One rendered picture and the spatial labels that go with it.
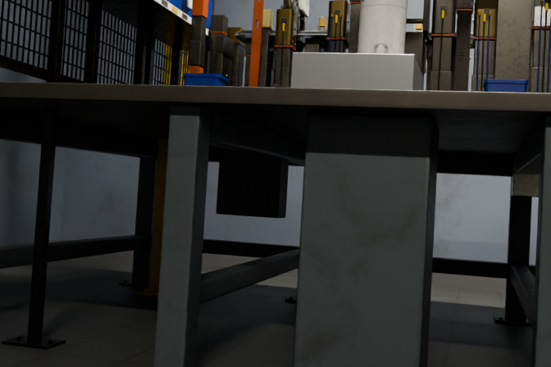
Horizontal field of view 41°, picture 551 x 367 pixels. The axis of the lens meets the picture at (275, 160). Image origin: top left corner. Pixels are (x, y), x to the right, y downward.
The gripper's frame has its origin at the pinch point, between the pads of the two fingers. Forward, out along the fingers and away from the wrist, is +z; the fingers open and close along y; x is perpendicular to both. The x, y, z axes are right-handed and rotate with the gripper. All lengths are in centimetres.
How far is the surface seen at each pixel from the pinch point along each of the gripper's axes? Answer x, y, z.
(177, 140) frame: 9, -82, 46
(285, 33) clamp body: -0.7, -20.0, 5.6
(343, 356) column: -32, -73, 94
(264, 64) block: 7.4, -13.8, 14.7
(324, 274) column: -27, -73, 76
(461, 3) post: -55, -24, -3
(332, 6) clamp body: -16.0, -23.0, -2.0
